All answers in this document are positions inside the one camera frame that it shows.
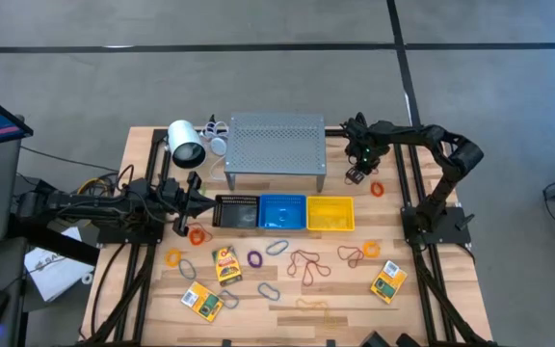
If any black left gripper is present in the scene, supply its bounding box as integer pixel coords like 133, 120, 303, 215
159, 171, 219, 238

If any yellow green crayon box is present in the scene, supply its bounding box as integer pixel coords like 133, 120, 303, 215
369, 260, 409, 306
179, 280, 225, 323
211, 246, 244, 287

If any black plastic basket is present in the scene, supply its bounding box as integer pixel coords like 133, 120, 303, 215
211, 194, 262, 228

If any white cylindrical spotlight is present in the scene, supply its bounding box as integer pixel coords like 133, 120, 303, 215
166, 119, 208, 171

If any blue plastic basket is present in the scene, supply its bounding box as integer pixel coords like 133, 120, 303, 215
256, 193, 308, 230

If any yellow plastic basket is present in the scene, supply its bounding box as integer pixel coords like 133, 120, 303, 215
305, 195, 357, 232

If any grey perforated metal shelf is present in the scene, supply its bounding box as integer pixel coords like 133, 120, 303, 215
224, 113, 328, 193

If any black support beam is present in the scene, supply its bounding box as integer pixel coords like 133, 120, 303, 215
7, 214, 101, 267

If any yellow rubber band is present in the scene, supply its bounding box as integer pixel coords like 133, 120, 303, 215
295, 298, 339, 332

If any white paper booklet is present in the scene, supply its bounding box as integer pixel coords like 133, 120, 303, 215
22, 226, 96, 304

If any person's foot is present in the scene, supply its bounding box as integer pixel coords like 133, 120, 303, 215
359, 330, 390, 347
395, 332, 422, 347

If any white coiled cable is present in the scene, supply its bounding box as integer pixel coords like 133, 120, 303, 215
199, 120, 230, 142

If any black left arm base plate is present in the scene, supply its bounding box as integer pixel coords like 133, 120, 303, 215
96, 216, 166, 246

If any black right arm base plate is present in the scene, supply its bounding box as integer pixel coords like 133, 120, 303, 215
400, 205, 472, 246

